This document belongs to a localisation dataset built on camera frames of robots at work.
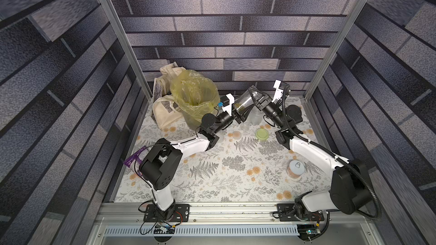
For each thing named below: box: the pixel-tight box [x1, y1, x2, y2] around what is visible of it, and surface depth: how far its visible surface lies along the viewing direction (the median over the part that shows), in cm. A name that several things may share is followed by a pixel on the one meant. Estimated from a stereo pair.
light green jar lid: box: [255, 127, 269, 141], surface depth 102 cm
